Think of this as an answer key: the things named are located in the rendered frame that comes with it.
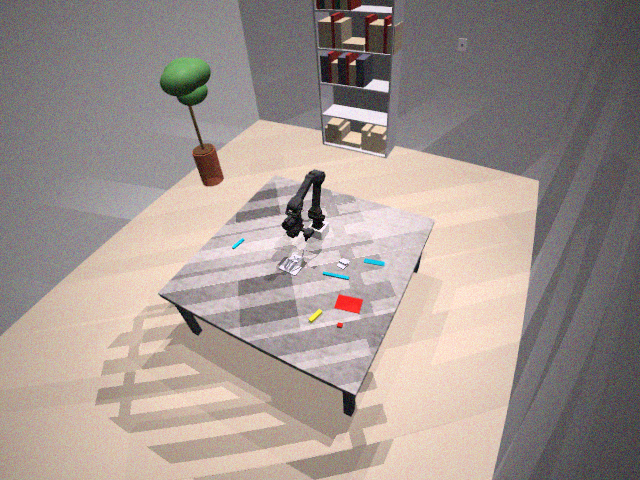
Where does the red flat rectangular plate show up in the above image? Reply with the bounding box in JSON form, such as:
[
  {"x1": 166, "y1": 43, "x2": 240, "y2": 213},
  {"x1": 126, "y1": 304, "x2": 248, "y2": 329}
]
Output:
[{"x1": 334, "y1": 295, "x2": 363, "y2": 313}]

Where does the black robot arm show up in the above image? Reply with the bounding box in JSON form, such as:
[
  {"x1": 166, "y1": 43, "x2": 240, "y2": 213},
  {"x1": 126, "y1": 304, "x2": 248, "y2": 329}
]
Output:
[{"x1": 281, "y1": 169, "x2": 326, "y2": 238}]

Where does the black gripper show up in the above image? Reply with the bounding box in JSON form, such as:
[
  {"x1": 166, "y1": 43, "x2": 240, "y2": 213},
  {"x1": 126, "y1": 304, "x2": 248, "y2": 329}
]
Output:
[{"x1": 294, "y1": 219, "x2": 314, "y2": 242}]

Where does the yellow bar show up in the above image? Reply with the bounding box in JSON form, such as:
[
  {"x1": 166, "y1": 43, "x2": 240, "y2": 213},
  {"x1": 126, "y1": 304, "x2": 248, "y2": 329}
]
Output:
[{"x1": 309, "y1": 309, "x2": 322, "y2": 323}]

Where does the cyan flat bar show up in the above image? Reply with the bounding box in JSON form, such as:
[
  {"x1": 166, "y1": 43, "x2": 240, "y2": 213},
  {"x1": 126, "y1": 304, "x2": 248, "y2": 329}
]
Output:
[{"x1": 364, "y1": 258, "x2": 385, "y2": 266}]

